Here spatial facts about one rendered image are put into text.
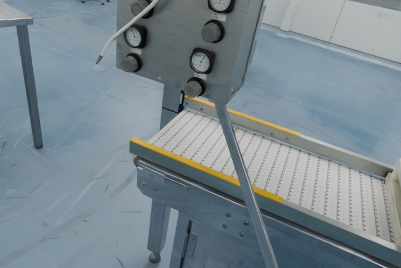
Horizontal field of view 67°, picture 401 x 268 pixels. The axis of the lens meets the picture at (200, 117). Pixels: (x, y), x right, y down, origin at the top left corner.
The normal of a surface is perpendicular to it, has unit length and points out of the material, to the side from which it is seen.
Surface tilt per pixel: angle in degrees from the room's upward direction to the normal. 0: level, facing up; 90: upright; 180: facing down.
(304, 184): 0
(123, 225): 0
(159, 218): 90
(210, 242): 90
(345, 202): 0
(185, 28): 90
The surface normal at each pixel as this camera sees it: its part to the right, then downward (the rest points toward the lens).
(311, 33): -0.55, 0.35
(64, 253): 0.15, -0.85
